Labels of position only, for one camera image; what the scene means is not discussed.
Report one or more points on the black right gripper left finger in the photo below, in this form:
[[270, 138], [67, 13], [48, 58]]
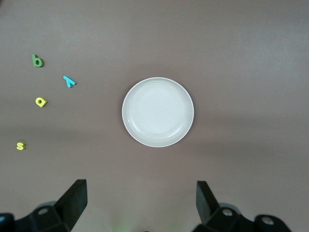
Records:
[[72, 200]]

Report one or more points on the beige brown round plate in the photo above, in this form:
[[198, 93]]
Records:
[[158, 112]]

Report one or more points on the cyan foam letter y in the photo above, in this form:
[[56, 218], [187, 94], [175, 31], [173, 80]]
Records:
[[69, 82]]

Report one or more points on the green foam letter b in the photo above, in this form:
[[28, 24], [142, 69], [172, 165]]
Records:
[[37, 62]]

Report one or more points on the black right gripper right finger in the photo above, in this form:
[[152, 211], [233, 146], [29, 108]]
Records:
[[205, 203]]

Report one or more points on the yellow foam letter s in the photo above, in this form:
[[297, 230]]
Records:
[[21, 145]]

